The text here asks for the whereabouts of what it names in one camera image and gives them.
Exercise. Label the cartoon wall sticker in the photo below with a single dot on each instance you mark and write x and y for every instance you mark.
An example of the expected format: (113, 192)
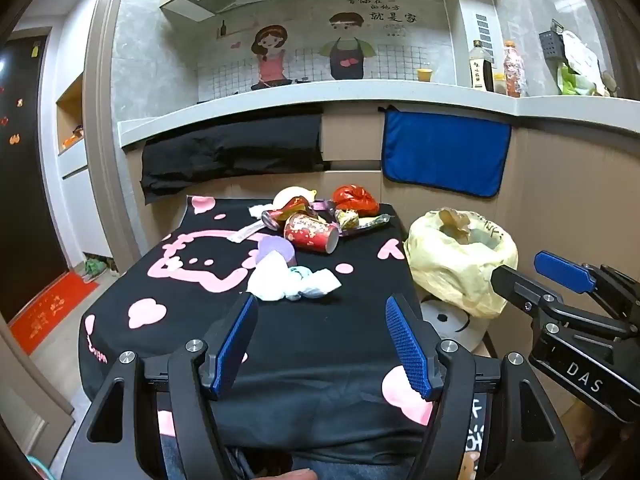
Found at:
(310, 35)

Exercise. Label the person's right hand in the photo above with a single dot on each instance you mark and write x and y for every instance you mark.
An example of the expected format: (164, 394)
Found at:
(590, 435)

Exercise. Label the white bin with face print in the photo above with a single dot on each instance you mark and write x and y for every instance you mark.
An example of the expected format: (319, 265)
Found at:
(450, 327)

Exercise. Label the pale yellow plastic bag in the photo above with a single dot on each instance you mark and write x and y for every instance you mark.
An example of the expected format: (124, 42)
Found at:
(292, 194)

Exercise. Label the black blanket with pink print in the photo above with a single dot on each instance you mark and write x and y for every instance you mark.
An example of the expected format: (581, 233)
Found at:
(325, 340)

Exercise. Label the dark sauce bottle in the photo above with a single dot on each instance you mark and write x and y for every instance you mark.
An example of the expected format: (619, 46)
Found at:
(481, 70)

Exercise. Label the brown translucent plastic scrap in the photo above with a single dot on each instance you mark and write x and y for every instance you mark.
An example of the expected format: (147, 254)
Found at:
(455, 222)

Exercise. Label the person's left hand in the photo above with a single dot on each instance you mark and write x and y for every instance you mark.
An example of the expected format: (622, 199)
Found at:
(295, 475)

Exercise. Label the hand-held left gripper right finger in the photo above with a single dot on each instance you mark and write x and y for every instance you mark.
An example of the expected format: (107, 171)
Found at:
(410, 345)

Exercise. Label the white counter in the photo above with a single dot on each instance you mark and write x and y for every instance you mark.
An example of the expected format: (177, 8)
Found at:
(350, 92)

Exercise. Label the blue towel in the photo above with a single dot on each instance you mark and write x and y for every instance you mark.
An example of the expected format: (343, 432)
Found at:
(445, 150)

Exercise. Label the red door mat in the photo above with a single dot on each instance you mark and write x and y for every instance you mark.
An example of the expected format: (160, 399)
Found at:
(50, 310)

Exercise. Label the purple ribbon wrapper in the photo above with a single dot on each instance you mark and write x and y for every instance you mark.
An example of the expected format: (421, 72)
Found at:
(324, 206)

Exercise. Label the black door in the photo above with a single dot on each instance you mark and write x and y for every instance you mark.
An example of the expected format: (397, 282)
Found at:
(25, 185)

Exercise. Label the black utensil holder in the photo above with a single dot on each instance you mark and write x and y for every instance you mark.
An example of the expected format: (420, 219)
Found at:
(550, 42)

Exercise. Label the crumpled white and blue wrapper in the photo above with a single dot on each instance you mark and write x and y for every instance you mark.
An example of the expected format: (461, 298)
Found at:
(320, 282)

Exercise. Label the red plastic bag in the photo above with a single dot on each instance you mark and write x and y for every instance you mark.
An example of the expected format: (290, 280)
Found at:
(356, 199)

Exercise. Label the large crumpled white tissue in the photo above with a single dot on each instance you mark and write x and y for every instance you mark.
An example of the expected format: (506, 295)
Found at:
(270, 277)

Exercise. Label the silver strip wrapper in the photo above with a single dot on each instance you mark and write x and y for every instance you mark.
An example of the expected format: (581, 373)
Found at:
(247, 232)

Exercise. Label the black hanging cloth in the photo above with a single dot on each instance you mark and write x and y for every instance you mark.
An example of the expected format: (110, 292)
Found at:
(225, 155)

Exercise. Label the orange drink bottle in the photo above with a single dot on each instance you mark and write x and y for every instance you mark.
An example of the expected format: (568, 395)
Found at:
(513, 72)

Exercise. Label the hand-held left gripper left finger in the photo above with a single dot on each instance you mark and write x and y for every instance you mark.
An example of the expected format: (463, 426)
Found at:
(235, 345)

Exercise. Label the white plastic bag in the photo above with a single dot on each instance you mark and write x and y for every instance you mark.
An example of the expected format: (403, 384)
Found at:
(582, 55)

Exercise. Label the gold candy wrapper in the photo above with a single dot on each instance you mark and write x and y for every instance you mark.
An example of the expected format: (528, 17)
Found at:
(347, 219)

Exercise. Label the yellow cup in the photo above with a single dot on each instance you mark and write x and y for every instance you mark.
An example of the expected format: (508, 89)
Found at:
(424, 75)

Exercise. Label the orange items on shelf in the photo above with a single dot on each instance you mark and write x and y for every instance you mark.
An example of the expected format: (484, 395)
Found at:
(74, 137)

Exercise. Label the small white tissue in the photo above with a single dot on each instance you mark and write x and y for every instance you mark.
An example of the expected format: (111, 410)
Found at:
(259, 211)

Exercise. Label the purple round lid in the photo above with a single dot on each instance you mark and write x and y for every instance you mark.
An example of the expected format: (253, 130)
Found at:
(274, 247)

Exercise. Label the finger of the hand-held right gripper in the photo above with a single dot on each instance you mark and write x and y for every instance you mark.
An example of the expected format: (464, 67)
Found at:
(520, 290)
(565, 272)

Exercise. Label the clear green wrapper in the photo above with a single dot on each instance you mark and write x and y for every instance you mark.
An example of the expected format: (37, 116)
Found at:
(372, 222)

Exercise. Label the white vented pipe cover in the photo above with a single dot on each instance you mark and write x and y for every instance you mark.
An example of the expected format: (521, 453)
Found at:
(470, 15)

